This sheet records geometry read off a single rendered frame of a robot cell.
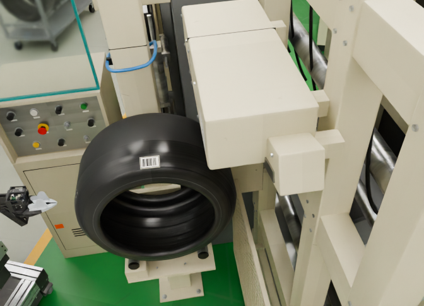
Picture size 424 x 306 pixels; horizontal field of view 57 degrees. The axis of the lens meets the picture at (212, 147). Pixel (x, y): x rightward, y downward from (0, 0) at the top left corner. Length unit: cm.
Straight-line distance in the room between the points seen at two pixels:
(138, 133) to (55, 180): 110
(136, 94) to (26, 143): 91
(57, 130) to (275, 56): 141
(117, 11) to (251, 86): 61
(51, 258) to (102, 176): 175
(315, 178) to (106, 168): 69
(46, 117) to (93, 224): 85
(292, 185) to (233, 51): 40
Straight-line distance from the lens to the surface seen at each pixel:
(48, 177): 234
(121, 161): 126
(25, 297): 261
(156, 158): 123
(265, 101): 87
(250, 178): 178
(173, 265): 176
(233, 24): 120
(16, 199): 152
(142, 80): 148
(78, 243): 279
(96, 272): 281
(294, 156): 81
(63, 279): 286
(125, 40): 141
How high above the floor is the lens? 229
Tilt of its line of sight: 42 degrees down
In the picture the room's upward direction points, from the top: 4 degrees counter-clockwise
